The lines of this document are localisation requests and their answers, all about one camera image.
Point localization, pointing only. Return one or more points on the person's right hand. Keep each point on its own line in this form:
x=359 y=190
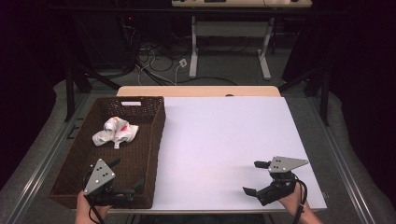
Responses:
x=294 y=200

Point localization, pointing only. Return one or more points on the black metal stand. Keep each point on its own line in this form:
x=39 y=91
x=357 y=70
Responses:
x=325 y=99
x=70 y=93

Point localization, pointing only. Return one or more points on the person's left hand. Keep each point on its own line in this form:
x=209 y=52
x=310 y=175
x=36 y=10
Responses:
x=85 y=208

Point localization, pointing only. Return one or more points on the aluminium floor rail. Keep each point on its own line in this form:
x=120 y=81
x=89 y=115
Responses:
x=40 y=168
x=339 y=161

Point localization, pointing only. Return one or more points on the white standing desk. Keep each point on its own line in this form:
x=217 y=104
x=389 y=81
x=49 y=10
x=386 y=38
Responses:
x=193 y=46

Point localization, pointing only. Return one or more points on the wooden table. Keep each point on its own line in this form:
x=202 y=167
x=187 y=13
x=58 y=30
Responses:
x=193 y=91

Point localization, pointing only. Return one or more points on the brown woven basket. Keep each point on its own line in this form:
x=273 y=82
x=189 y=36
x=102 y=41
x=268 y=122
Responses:
x=134 y=155

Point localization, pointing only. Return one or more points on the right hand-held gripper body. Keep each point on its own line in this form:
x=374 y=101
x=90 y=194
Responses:
x=280 y=186

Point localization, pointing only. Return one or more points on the white fruit-print cloth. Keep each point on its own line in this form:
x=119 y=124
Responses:
x=115 y=132

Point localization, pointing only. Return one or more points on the white plug adapter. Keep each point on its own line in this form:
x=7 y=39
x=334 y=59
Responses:
x=183 y=62

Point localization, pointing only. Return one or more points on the white board sheet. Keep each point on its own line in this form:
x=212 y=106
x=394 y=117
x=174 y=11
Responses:
x=218 y=140

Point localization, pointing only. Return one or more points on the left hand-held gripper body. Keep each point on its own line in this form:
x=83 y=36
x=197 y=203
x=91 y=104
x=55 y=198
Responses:
x=99 y=177

